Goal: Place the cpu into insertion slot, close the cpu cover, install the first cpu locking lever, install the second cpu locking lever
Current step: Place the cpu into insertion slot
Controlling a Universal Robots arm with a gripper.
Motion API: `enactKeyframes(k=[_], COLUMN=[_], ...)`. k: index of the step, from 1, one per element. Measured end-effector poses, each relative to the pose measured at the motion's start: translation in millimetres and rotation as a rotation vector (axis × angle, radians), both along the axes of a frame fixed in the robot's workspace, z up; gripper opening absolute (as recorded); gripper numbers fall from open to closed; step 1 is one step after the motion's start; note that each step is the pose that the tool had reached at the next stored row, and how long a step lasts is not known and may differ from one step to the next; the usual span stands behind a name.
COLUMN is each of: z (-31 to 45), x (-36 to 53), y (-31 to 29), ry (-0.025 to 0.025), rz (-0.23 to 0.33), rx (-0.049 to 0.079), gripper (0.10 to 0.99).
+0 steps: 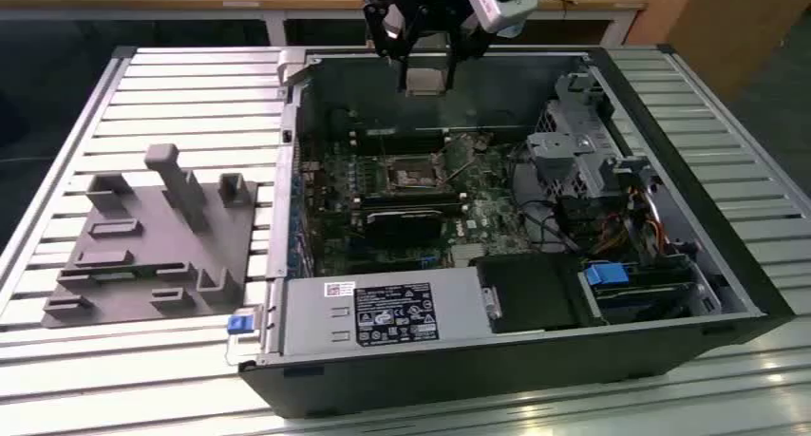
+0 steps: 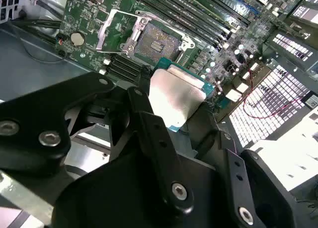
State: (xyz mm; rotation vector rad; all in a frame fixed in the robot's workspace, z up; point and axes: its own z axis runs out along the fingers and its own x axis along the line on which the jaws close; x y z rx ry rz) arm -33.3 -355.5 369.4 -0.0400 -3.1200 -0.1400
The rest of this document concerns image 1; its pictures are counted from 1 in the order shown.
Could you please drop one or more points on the metal drive cage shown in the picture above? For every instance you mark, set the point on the metal drive cage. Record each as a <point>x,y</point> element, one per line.
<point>570,146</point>

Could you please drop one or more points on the green motherboard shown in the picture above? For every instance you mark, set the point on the green motherboard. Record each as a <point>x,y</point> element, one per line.
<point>494,217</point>

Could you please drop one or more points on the blue disk carrier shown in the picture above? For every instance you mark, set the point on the blue disk carrier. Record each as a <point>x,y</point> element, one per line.
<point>605,275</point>

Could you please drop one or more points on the black plastic shroud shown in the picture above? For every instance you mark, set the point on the black plastic shroud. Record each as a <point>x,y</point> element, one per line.
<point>539,289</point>

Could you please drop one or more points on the CPU socket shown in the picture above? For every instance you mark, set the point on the CPU socket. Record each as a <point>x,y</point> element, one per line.
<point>413,176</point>

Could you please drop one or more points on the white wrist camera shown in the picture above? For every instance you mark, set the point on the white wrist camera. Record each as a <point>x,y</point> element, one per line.
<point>501,8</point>

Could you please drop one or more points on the hard disk drive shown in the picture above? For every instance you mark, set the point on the hard disk drive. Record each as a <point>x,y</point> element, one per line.
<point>634,299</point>

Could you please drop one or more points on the black graphics card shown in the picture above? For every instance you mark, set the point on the black graphics card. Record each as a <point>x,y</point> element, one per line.
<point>406,227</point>

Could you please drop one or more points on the silver power supply unit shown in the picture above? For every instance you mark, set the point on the silver power supply unit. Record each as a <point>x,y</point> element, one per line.
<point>317,312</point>

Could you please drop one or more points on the silver chipset heatsink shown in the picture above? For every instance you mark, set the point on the silver chipset heatsink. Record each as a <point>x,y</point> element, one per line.
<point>470,254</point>

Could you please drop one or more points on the black PC case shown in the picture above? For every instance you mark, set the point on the black PC case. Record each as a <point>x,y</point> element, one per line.
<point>507,374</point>

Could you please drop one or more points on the wooden cabinet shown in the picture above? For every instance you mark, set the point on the wooden cabinet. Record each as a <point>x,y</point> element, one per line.
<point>742,32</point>

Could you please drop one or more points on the grey parts rack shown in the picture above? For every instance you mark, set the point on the grey parts rack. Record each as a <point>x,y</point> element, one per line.
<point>159,246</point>

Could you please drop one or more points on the round coin cell battery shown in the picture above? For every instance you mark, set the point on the round coin cell battery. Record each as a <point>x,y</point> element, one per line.
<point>483,144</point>

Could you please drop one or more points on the blue case latch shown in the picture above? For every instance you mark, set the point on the blue case latch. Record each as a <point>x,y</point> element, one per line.
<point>239,324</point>

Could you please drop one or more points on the silver CPU plate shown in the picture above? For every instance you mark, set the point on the silver CPU plate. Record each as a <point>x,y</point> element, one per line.
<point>425,82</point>

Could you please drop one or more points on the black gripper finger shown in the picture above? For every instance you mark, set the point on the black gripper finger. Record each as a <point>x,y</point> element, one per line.
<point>374,27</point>
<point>473,37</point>

